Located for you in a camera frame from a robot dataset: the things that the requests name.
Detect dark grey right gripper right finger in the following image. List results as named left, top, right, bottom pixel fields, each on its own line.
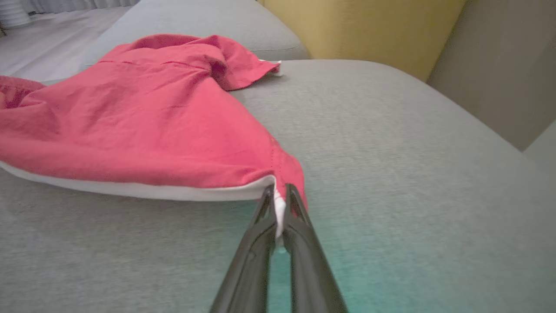
left=281, top=183, right=349, bottom=313

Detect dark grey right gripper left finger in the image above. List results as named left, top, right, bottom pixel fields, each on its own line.
left=210, top=183, right=278, bottom=313

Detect red shorts with white trim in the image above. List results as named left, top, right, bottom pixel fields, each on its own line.
left=0, top=34, right=308, bottom=251

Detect yellow cushion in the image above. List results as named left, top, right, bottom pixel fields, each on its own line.
left=256, top=0, right=467, bottom=82

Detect grey sofa ottoman cushion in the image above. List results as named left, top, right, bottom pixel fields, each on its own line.
left=80, top=0, right=311, bottom=70

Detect grey sofa backrest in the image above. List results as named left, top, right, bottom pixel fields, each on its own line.
left=427, top=0, right=556, bottom=151

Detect light grey curtain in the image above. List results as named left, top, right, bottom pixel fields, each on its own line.
left=20, top=0, right=139, bottom=13

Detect white ribbed vase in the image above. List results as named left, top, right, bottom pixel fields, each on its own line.
left=0, top=0, right=31, bottom=29

